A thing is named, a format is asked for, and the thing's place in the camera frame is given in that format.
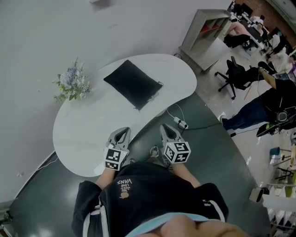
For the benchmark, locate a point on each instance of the person's chin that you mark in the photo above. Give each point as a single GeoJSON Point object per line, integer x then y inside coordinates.
{"type": "Point", "coordinates": [185, 228]}

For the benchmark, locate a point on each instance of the person's left forearm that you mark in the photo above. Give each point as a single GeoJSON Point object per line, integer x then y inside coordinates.
{"type": "Point", "coordinates": [105, 178]}

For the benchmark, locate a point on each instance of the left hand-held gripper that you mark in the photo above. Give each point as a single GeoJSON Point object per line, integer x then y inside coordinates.
{"type": "Point", "coordinates": [115, 157]}

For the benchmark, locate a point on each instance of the light blue face mask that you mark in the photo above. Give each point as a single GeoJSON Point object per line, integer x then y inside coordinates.
{"type": "Point", "coordinates": [148, 224]}

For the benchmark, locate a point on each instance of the grey wooden shelf unit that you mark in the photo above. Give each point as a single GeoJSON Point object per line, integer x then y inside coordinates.
{"type": "Point", "coordinates": [201, 41]}

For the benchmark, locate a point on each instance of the person's right forearm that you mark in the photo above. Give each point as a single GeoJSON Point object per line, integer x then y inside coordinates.
{"type": "Point", "coordinates": [185, 174]}

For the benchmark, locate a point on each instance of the person's black shirt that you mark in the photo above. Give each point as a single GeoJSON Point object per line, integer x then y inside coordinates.
{"type": "Point", "coordinates": [152, 192]}

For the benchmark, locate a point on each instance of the blue bin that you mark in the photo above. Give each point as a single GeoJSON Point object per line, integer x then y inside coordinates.
{"type": "Point", "coordinates": [274, 152]}

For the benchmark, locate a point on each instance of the white handheld device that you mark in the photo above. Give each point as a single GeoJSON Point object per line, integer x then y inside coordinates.
{"type": "Point", "coordinates": [256, 195]}

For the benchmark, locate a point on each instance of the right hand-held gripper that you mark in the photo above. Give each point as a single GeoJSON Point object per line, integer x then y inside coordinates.
{"type": "Point", "coordinates": [176, 151]}

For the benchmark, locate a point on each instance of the black office chair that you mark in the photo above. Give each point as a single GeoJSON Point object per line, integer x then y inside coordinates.
{"type": "Point", "coordinates": [236, 71]}

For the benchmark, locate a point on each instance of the person's grey shoe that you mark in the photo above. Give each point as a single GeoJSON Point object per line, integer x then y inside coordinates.
{"type": "Point", "coordinates": [154, 151]}

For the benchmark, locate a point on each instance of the black fabric pouch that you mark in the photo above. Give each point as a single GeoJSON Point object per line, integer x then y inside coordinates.
{"type": "Point", "coordinates": [131, 83]}

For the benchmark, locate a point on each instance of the blue and white flower bouquet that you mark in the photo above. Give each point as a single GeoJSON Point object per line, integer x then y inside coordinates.
{"type": "Point", "coordinates": [72, 81]}

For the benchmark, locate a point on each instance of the white power strip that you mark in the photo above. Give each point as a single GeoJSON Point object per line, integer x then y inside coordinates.
{"type": "Point", "coordinates": [181, 122]}

